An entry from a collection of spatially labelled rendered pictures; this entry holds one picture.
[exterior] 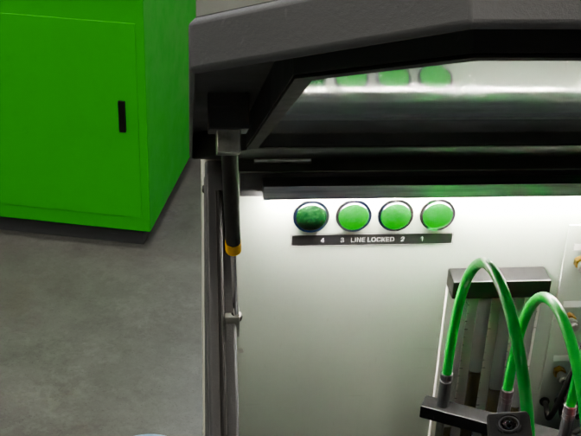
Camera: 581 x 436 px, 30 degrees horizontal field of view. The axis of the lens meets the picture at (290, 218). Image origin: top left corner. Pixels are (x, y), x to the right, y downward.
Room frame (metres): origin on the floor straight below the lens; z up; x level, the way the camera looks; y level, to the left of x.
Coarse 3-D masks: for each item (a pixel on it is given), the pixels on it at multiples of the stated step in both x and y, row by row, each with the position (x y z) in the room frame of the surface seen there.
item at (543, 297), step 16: (528, 304) 1.20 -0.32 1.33; (560, 304) 1.12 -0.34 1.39; (528, 320) 1.21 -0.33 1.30; (560, 320) 1.09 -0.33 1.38; (512, 352) 1.23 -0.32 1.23; (576, 352) 1.04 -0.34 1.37; (512, 368) 1.23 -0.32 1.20; (576, 368) 1.02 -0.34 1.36; (512, 384) 1.24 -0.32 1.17; (576, 384) 1.01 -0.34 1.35; (512, 400) 1.24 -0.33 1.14
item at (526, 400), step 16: (464, 272) 1.23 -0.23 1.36; (496, 272) 1.11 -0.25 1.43; (464, 288) 1.23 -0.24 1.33; (496, 288) 1.09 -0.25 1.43; (512, 304) 1.05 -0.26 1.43; (512, 320) 1.03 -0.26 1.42; (448, 336) 1.27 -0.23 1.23; (512, 336) 1.01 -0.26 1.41; (448, 352) 1.26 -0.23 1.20; (448, 368) 1.27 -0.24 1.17; (528, 384) 0.96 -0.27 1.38; (528, 400) 0.95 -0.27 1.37
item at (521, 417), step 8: (488, 416) 0.91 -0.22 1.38; (496, 416) 0.91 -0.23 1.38; (504, 416) 0.90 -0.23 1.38; (512, 416) 0.90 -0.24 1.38; (520, 416) 0.90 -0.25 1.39; (528, 416) 0.90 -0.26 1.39; (488, 424) 0.90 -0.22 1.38; (496, 424) 0.89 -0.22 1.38; (504, 424) 0.89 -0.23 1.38; (512, 424) 0.89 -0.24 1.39; (520, 424) 0.89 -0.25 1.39; (528, 424) 0.89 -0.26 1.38; (488, 432) 0.89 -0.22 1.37; (496, 432) 0.88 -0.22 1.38; (504, 432) 0.88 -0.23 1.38; (512, 432) 0.88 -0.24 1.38; (520, 432) 0.88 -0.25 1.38; (528, 432) 0.88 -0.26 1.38
